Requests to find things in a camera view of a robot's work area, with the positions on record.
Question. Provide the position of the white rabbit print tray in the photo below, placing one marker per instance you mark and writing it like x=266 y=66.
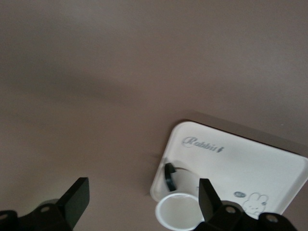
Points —
x=240 y=168

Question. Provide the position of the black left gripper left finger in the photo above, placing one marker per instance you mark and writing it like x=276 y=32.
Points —
x=72 y=202

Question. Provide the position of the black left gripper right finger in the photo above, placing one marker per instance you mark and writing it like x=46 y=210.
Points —
x=209 y=204

